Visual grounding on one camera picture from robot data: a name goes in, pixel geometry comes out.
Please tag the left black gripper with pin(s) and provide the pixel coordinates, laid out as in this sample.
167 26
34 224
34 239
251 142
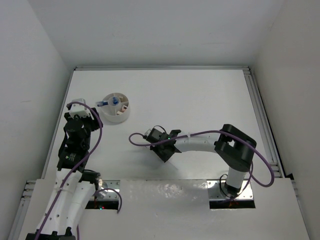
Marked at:
93 119

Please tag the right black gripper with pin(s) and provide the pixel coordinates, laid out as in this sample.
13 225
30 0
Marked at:
165 157

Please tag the clear blue pen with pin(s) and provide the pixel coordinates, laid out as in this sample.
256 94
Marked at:
102 103

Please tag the small blue-capped glue bottle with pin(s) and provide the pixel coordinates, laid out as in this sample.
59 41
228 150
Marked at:
114 101

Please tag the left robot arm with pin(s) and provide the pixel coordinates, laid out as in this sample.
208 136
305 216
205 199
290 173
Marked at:
73 185

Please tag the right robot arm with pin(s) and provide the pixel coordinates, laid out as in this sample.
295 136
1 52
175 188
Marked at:
237 155

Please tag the white round compartment organizer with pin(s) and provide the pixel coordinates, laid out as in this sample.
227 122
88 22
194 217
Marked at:
110 112

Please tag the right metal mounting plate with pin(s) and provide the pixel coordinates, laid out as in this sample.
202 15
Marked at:
220 199

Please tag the metal mounting plate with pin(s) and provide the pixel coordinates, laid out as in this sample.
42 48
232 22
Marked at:
107 198
220 199

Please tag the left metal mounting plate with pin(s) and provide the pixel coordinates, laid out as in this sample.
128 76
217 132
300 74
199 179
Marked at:
107 198

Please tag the aluminium frame rail right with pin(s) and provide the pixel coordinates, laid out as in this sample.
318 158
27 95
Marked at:
265 129

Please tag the aluminium frame rail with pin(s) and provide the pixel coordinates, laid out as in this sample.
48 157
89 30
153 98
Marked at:
22 210
265 129

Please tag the aluminium frame rail left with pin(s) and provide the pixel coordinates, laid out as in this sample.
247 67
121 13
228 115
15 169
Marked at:
22 210

